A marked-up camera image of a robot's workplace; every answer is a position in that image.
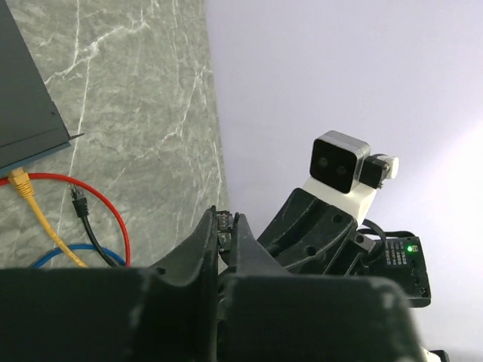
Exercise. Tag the black network switch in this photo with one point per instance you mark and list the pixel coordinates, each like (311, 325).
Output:
(31, 125)

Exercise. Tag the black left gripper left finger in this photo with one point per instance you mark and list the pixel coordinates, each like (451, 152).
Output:
(165, 312)

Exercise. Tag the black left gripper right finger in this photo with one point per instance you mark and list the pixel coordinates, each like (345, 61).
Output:
(273, 315)

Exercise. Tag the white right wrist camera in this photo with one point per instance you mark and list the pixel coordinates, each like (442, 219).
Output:
(344, 173)

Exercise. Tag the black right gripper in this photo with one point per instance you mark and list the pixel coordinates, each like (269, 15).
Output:
(310, 236)

